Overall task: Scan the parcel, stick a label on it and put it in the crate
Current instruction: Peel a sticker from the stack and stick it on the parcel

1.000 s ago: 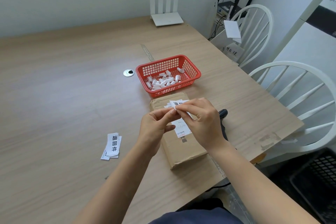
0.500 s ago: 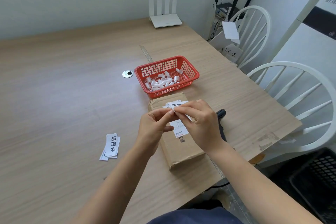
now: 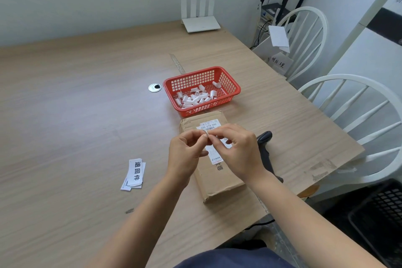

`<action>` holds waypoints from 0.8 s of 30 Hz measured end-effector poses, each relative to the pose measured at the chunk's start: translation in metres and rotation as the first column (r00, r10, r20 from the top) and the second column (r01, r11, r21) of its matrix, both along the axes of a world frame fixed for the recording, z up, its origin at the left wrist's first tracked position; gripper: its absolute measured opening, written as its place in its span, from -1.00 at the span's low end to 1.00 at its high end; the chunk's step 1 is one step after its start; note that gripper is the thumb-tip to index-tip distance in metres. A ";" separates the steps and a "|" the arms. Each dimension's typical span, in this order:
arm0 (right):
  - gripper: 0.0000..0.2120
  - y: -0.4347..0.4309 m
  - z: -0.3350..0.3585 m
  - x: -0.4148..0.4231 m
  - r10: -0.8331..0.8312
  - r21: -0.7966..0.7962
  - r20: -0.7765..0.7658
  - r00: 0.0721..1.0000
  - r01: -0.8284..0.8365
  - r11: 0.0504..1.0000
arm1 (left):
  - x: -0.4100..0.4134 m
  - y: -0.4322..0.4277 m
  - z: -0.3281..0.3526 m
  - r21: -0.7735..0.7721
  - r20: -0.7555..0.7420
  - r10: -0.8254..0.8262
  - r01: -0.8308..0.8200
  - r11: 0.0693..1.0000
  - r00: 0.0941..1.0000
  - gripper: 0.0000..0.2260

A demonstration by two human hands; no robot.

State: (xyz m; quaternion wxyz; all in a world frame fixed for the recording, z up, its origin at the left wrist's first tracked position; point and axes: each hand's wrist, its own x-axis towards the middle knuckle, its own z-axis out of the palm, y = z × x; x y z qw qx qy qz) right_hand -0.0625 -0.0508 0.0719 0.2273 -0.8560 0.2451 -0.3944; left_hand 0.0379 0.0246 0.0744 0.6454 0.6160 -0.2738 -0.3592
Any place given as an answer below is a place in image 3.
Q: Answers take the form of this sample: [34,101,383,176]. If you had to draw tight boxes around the person's right hand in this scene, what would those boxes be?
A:
[207,123,268,185]

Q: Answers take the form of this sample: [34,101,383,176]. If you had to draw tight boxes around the person's left hand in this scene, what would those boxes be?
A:
[166,129,210,183]

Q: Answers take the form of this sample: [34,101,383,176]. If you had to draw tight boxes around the person's right forearm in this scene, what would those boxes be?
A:
[247,170,388,268]

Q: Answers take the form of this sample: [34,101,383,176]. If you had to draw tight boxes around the person's left forearm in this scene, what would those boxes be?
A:
[85,174,190,268]

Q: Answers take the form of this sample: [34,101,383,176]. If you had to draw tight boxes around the white shipping label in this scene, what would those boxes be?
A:
[196,119,233,165]

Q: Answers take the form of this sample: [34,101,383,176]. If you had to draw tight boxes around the pile of white paper scraps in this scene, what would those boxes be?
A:
[175,81,222,109]

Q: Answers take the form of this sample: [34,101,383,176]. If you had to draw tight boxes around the brown cardboard parcel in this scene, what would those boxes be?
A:
[179,110,246,203]

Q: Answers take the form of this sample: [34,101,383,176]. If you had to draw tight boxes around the black barcode scanner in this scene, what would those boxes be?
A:
[256,131,284,183]

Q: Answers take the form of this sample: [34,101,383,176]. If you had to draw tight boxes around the red plastic basket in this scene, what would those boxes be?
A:
[162,66,242,118]

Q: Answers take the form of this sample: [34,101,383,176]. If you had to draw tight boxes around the stack of white printed labels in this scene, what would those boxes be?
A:
[120,158,146,192]

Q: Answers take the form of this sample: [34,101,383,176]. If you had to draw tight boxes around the metal ruler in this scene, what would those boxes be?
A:
[169,53,186,74]

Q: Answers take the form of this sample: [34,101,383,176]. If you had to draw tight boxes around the white box with handwritten label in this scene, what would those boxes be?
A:
[252,33,294,76]

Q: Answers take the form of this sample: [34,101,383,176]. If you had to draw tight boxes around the white router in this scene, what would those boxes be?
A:
[180,0,221,33]

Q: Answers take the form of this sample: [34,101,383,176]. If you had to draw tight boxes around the person's dark blue trousers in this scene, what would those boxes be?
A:
[174,239,296,268]

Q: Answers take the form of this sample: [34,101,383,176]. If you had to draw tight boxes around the white paper card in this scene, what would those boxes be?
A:
[268,25,291,54]

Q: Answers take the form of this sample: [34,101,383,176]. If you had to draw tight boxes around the white wooden chair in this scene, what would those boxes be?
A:
[297,74,402,185]
[274,6,329,83]

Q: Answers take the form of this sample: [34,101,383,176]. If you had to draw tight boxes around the black router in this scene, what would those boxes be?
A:
[259,0,311,26]

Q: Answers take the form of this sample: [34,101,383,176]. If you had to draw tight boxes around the black plastic crate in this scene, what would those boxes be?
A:
[348,179,402,268]

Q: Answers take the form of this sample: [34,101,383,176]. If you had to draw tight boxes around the black cable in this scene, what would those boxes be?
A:
[250,18,271,50]

